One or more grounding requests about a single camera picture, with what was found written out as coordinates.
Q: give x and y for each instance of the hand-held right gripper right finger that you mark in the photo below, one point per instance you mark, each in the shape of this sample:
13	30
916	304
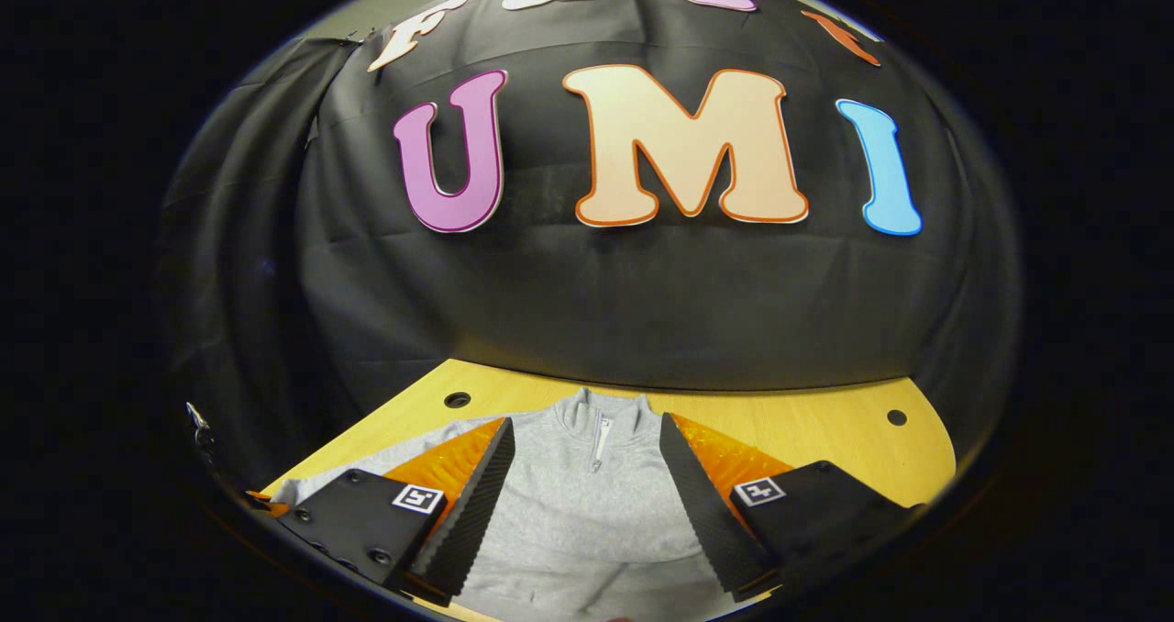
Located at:
711	521

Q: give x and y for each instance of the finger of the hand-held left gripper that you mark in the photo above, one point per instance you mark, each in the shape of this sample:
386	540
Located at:
264	503

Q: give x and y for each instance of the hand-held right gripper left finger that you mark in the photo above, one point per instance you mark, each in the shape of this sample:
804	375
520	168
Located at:
468	530

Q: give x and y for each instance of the grey zip-neck sweatshirt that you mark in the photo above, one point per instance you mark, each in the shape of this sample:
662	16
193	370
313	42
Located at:
587	530

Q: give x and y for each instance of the black backdrop cloth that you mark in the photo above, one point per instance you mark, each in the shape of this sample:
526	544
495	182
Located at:
642	310

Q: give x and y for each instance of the black cloth clip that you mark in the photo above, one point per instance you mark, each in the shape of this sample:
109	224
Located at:
353	35

